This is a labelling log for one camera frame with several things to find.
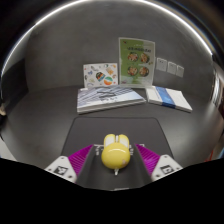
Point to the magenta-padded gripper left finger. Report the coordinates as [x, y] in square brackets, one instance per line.
[71, 163]

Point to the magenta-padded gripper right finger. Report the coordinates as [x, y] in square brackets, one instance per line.
[156, 163]

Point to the yellow computer mouse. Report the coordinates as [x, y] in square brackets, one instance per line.
[115, 153]

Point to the black mouse pad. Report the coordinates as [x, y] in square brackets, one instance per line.
[115, 126]

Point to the white book with blue stripe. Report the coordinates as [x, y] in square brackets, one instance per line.
[168, 97]

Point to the grey-blue building-print book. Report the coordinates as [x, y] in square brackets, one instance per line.
[106, 97]

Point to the white sticker sheet card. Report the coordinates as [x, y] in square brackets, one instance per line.
[100, 75]

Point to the green food poster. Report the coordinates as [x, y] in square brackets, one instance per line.
[136, 61]

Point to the white wall socket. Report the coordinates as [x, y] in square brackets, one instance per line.
[161, 64]
[171, 67]
[180, 71]

